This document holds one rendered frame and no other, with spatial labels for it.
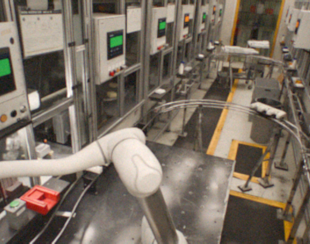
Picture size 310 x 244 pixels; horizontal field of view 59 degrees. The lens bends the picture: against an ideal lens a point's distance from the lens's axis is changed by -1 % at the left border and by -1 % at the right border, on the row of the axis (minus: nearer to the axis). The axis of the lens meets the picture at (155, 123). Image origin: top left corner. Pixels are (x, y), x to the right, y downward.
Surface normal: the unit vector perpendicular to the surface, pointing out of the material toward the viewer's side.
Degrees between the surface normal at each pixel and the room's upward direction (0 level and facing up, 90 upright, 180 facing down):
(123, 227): 0
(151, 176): 88
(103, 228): 0
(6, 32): 90
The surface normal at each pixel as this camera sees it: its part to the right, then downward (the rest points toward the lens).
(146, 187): 0.42, 0.32
